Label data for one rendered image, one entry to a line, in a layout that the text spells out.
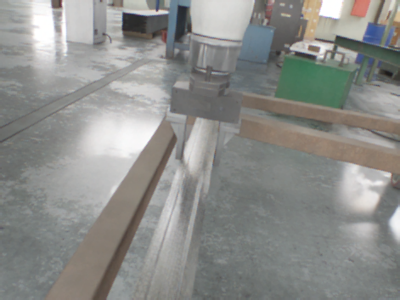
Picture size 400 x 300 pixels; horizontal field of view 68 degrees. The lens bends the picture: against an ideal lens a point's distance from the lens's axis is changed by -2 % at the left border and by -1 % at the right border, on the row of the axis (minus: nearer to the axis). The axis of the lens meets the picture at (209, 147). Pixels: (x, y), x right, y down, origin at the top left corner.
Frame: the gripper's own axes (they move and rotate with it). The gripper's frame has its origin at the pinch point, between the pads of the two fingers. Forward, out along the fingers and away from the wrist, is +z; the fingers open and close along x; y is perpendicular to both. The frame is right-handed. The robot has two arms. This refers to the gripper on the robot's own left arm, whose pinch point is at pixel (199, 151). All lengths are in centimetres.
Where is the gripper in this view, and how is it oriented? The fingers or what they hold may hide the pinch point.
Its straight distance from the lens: 61.9
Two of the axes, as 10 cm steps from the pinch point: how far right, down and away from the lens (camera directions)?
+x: -9.8, -1.7, 0.1
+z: -1.5, 8.9, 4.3
